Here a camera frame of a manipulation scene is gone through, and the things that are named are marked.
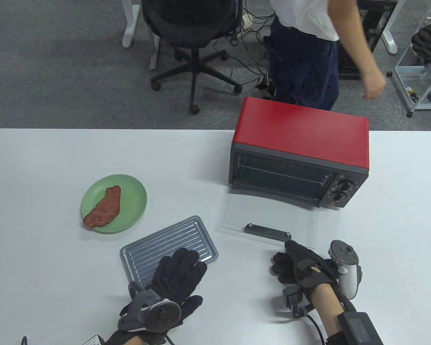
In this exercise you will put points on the person's left hand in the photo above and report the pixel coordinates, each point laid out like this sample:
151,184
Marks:
179,269

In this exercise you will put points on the person's right hand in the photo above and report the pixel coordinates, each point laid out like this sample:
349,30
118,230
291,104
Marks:
305,266

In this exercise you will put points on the metal baking tray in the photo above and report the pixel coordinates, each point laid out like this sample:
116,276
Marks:
172,237

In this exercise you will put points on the green plate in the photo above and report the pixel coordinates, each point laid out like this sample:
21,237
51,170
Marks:
133,194

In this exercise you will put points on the brown steak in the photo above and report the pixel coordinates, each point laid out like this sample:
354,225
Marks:
106,210

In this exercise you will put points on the red toaster oven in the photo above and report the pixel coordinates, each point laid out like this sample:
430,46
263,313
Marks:
301,125

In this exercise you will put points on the person's left forearm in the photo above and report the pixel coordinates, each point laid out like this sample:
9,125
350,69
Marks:
134,341

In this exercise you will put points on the black forearm tracker box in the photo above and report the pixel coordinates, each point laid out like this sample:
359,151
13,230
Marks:
359,327

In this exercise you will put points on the grey handheld controller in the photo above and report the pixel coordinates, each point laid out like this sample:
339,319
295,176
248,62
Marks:
158,316
346,266

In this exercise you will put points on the small white tag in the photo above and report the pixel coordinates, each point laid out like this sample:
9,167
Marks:
93,340

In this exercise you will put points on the black floor bag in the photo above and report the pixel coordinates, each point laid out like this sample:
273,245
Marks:
264,86

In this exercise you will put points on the white desk leg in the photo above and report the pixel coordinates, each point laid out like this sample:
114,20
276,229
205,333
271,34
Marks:
389,39
129,32

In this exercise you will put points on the black mesh office chair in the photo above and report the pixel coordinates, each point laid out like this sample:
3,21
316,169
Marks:
190,21

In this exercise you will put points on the white power strip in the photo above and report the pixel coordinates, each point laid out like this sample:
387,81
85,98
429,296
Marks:
247,23

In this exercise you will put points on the black open computer case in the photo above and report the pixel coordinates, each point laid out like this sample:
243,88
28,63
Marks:
380,21

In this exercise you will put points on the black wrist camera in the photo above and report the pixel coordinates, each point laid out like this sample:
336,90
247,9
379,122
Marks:
296,302

